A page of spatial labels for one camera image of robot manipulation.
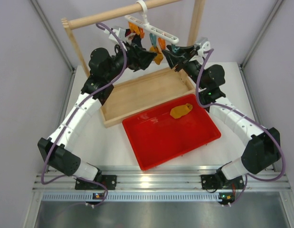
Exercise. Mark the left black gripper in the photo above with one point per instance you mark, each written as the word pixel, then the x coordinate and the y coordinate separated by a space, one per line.
pixel 138 58

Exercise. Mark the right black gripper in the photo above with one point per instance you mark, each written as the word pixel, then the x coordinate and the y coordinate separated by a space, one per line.
pixel 173 59

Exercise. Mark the mustard sock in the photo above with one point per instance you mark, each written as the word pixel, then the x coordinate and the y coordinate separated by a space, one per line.
pixel 159 56
pixel 181 110

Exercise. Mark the teal clip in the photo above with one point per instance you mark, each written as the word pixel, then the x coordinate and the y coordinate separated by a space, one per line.
pixel 175 48
pixel 153 40

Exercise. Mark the white plastic sock hanger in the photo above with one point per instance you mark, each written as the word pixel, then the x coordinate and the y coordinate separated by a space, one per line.
pixel 145 25

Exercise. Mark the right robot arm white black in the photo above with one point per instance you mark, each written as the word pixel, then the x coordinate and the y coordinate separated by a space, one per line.
pixel 262 145

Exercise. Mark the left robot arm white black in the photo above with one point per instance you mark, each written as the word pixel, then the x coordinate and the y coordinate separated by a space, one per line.
pixel 105 69

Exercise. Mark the teal clip at end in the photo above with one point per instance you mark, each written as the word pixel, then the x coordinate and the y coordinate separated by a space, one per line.
pixel 175 48

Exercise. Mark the orange clip right of middle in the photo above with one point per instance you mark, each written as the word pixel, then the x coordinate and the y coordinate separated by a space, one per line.
pixel 162 43

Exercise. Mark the orange clip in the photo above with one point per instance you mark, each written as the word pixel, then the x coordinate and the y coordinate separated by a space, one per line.
pixel 162 43
pixel 142 33

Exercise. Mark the orange clip left inner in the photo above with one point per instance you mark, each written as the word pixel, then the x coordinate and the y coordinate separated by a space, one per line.
pixel 142 33

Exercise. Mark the wooden hanger rack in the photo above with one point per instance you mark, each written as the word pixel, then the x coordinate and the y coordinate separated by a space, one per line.
pixel 132 96

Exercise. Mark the dark navy santa sock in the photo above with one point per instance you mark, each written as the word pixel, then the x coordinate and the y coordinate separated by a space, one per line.
pixel 133 38

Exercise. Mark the red plastic tray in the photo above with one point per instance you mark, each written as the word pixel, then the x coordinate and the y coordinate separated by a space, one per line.
pixel 156 137

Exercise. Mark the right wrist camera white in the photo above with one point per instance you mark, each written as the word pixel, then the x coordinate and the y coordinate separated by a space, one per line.
pixel 202 45

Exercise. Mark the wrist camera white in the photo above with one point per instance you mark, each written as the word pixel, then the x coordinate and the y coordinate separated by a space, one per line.
pixel 122 33
pixel 202 45

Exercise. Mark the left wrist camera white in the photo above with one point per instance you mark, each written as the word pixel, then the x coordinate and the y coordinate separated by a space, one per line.
pixel 122 33

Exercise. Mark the aluminium rail frame front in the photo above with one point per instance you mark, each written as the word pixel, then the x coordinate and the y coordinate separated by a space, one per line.
pixel 184 178

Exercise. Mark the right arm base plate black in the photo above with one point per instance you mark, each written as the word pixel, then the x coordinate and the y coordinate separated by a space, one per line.
pixel 211 182

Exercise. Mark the perforated cable duct grey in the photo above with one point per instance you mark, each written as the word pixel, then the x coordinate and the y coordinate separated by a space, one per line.
pixel 136 197

